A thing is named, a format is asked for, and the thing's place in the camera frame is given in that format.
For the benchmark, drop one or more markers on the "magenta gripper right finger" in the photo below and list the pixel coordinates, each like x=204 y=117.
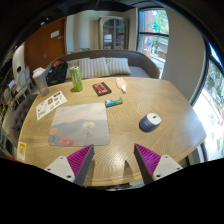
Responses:
x=153 y=166

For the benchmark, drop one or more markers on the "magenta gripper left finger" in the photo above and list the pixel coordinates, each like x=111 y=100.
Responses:
x=73 y=168

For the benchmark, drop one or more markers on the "blue and white computer mouse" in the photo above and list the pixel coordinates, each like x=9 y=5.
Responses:
x=150 y=122

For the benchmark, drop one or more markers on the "floral landscape mouse pad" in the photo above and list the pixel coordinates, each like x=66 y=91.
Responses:
x=80 y=125

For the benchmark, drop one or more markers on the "yellow sticker on table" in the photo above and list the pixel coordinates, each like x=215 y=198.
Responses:
x=21 y=150

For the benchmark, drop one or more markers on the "white sticker sheet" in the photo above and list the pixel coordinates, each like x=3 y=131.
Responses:
x=51 y=103

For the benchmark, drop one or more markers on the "teal snack bar wrapper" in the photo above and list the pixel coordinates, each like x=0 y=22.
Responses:
x=113 y=102

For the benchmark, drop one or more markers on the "black and red box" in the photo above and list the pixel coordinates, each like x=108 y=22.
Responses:
x=101 y=89

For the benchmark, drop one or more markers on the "green drink can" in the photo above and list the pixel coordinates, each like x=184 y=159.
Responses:
x=76 y=78

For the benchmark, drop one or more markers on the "white chair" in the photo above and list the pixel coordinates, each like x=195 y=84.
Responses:
x=22 y=84

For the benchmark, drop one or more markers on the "black and orange backpack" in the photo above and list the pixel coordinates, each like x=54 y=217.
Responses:
x=57 y=73

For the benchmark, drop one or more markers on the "grey curved sofa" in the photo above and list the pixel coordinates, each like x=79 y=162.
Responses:
x=139 y=64

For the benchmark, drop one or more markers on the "clear plastic tumbler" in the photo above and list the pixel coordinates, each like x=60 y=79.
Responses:
x=40 y=81

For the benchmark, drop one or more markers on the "striped cushion left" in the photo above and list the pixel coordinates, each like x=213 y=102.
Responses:
x=90 y=68

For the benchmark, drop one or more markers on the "striped cushion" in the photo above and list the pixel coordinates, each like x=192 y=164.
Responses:
x=90 y=68
x=118 y=66

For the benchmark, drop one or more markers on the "striped cushion right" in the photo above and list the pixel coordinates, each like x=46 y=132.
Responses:
x=118 y=66

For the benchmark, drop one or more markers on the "brown wooden door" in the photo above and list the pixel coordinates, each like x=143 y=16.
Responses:
x=46 y=45

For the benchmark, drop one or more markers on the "wooden glass-door cabinet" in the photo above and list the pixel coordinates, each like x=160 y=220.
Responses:
x=113 y=32

